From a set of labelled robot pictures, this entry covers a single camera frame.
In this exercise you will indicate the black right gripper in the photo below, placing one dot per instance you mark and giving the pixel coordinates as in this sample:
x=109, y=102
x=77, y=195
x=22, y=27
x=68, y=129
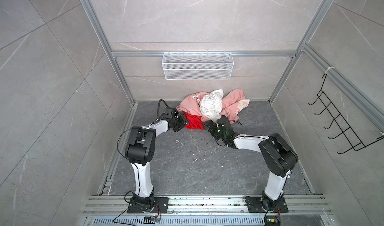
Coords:
x=214, y=126

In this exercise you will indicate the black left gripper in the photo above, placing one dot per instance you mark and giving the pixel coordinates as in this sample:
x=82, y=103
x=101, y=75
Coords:
x=183, y=123

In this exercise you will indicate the red cloth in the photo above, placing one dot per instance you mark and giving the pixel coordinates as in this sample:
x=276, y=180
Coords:
x=194, y=122

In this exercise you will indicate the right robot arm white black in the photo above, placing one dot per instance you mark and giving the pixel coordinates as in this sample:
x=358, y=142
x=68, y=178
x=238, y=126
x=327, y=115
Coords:
x=279, y=157

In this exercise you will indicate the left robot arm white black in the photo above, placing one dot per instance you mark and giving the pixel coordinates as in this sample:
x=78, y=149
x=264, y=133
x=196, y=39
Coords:
x=140, y=150

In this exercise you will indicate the white cloth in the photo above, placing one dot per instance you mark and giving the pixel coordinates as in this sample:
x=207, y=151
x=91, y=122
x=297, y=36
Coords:
x=211, y=105

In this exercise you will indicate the pink cloth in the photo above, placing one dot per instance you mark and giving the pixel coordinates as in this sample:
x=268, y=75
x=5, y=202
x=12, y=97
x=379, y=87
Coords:
x=233, y=103

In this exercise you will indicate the metal floor grate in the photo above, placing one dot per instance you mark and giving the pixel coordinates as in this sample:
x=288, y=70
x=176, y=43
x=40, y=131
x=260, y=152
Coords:
x=290, y=220

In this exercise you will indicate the white wire mesh basket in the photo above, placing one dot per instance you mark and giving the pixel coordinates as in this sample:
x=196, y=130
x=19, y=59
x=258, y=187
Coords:
x=197, y=66

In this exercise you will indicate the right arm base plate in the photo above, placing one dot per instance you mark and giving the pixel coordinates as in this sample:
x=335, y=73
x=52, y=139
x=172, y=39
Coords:
x=264, y=204

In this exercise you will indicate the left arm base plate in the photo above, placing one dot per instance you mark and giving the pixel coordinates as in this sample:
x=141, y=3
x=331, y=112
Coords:
x=149, y=205

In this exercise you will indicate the aluminium rail base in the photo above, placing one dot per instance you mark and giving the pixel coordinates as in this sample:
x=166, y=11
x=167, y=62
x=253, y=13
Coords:
x=211, y=205

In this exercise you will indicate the black wire hook rack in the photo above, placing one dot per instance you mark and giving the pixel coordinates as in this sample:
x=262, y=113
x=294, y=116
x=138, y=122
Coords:
x=338, y=120

